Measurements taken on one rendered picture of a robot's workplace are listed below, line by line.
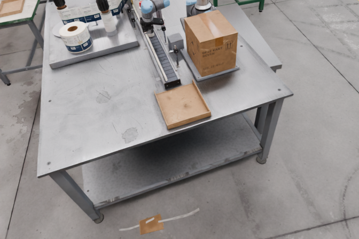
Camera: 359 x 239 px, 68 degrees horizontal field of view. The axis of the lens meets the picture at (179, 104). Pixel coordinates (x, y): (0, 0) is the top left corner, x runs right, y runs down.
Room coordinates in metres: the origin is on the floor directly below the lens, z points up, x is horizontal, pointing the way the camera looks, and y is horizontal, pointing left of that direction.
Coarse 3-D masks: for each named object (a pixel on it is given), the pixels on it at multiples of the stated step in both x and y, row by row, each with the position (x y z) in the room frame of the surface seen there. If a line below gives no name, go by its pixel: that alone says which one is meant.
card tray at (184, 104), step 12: (192, 84) 1.24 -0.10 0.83; (156, 96) 1.15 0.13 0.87; (168, 96) 1.17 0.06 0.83; (180, 96) 1.15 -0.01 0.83; (192, 96) 1.14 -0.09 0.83; (168, 108) 1.06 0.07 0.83; (180, 108) 1.05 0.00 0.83; (192, 108) 1.04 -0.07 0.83; (204, 108) 1.02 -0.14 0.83; (168, 120) 0.97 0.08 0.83; (180, 120) 0.96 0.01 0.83; (192, 120) 0.94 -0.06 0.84
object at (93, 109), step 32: (160, 32) 1.91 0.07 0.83; (96, 64) 1.61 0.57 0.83; (128, 64) 1.55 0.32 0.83; (256, 64) 1.35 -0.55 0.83; (64, 96) 1.31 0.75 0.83; (96, 96) 1.27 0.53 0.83; (128, 96) 1.22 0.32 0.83; (224, 96) 1.10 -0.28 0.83; (256, 96) 1.06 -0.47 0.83; (288, 96) 1.04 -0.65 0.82; (64, 128) 1.03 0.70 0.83; (96, 128) 0.99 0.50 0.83; (128, 128) 0.96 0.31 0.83; (160, 128) 0.93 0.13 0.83; (192, 128) 0.91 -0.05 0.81; (64, 160) 0.81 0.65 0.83
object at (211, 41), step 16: (192, 16) 1.58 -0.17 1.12; (208, 16) 1.55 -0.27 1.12; (192, 32) 1.40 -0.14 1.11; (208, 32) 1.37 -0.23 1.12; (224, 32) 1.35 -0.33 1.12; (192, 48) 1.43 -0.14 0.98; (208, 48) 1.29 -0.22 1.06; (224, 48) 1.31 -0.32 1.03; (208, 64) 1.29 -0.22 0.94; (224, 64) 1.31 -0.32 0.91
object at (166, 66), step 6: (156, 36) 1.78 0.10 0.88; (156, 42) 1.70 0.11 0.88; (156, 48) 1.63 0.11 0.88; (162, 48) 1.62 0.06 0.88; (162, 54) 1.54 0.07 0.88; (156, 60) 1.48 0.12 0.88; (162, 60) 1.48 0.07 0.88; (168, 60) 1.46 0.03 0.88; (162, 66) 1.41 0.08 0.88; (168, 66) 1.40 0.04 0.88; (168, 72) 1.34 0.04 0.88; (174, 72) 1.33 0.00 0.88; (168, 78) 1.28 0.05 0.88; (174, 78) 1.27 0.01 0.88
